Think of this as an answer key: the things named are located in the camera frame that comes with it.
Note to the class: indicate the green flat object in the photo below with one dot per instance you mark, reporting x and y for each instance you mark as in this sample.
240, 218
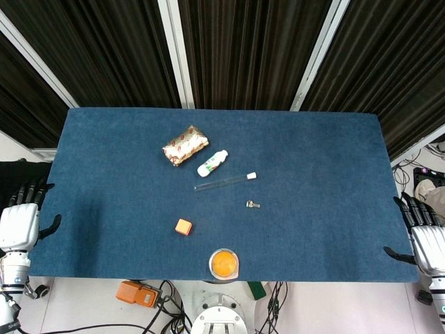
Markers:
257, 290

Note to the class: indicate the gold red snack package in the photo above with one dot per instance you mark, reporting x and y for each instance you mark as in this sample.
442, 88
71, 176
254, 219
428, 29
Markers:
186, 146

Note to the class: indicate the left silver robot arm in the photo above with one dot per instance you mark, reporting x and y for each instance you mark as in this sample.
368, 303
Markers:
14, 271

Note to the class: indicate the orange jelly cup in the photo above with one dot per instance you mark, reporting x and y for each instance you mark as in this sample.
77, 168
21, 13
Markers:
223, 263

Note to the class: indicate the glass test tube white cap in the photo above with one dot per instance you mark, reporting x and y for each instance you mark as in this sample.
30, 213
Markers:
222, 181

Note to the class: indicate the black caster wheel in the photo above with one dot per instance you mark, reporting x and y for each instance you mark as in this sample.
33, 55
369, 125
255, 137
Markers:
425, 298
41, 291

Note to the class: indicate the white frame post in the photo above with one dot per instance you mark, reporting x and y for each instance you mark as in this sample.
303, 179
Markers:
38, 62
175, 52
320, 52

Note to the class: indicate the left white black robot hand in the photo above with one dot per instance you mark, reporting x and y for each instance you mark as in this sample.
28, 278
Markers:
19, 222

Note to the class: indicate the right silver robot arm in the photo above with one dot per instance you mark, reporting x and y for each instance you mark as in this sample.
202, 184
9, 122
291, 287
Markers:
438, 295

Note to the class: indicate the silver robot base column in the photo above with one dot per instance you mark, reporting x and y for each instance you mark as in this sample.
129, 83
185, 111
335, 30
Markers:
222, 313

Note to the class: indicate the orange foot pedal box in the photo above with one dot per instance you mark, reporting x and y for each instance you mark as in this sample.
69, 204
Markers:
135, 294

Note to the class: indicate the blue table cloth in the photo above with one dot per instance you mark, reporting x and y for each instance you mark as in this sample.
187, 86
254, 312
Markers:
313, 167

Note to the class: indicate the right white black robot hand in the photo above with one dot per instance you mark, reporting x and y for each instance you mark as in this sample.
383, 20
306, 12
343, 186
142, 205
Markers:
429, 243

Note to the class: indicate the orange wooden cube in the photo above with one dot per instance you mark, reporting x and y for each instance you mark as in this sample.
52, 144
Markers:
183, 226

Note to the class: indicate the beige trouser leg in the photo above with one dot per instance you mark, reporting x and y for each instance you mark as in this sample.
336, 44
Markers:
437, 203

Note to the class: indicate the small white plastic bottle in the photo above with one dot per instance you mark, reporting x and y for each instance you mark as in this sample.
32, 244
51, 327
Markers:
212, 163

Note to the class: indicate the black pleated curtain panel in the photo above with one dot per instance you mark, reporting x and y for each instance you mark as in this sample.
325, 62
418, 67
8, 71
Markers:
250, 52
389, 69
104, 52
24, 104

